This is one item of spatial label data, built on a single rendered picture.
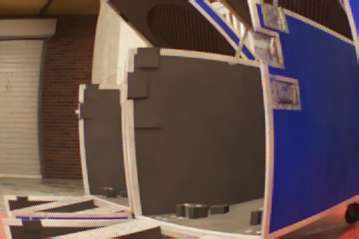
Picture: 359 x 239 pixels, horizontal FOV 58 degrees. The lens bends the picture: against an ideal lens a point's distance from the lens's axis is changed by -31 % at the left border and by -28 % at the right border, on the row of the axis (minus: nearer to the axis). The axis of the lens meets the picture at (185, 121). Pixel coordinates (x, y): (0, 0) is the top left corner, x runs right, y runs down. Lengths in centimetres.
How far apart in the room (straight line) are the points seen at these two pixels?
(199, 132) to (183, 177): 23
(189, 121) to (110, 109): 101
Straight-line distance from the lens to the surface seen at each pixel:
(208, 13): 259
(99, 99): 296
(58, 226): 180
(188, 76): 211
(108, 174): 295
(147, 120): 196
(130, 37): 419
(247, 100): 231
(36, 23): 708
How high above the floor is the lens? 47
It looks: 4 degrees up
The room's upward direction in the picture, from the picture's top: 2 degrees counter-clockwise
